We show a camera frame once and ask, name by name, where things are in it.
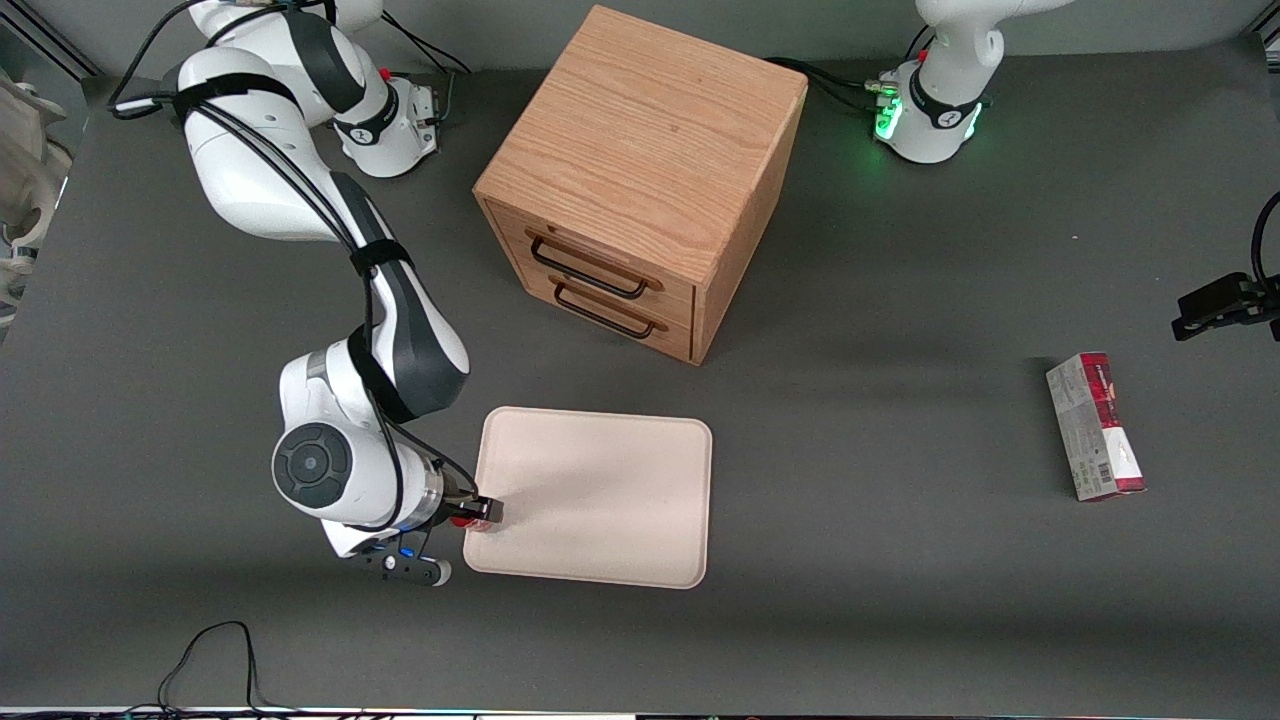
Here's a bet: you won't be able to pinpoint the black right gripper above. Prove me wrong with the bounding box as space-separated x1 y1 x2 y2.
438 476 505 527

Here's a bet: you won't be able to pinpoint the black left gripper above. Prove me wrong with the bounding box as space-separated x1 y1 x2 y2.
1172 272 1280 343

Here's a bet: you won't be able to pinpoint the beige plastic tray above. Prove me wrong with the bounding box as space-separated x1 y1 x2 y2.
463 406 714 590

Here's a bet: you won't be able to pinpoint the grey and red carton box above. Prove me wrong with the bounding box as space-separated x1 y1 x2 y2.
1045 351 1148 503

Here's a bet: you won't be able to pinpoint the wooden drawer front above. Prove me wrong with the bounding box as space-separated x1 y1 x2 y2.
488 203 699 323
518 262 697 364

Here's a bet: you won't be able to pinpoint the wooden drawer cabinet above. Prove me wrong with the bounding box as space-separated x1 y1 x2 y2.
473 4 809 367

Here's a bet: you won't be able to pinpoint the beige object beside table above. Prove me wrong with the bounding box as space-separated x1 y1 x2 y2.
0 68 77 333

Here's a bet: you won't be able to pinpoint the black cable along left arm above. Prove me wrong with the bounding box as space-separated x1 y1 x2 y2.
1251 190 1280 287

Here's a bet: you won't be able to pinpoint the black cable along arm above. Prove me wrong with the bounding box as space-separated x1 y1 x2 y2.
108 0 483 531
1251 190 1280 287

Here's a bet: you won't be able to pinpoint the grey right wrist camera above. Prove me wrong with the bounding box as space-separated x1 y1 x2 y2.
345 543 454 589

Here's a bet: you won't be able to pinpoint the black metal drawer handle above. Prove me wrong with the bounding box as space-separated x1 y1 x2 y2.
526 231 652 301
551 282 659 341

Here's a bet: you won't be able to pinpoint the black cable at table edge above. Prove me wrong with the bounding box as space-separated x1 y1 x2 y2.
120 620 301 717

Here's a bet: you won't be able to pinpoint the black cable along right arm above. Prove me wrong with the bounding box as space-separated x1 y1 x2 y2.
108 0 483 531

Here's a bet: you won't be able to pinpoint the black left arm base cables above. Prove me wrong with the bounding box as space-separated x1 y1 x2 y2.
764 55 903 117

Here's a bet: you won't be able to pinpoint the black arm base cables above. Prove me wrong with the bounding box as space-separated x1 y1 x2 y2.
380 10 473 127
764 55 903 117

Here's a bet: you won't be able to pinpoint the black right arm base cables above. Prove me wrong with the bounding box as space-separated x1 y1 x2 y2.
380 10 473 127

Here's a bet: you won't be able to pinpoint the aluminium frame rail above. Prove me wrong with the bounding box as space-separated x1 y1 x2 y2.
0 0 103 81

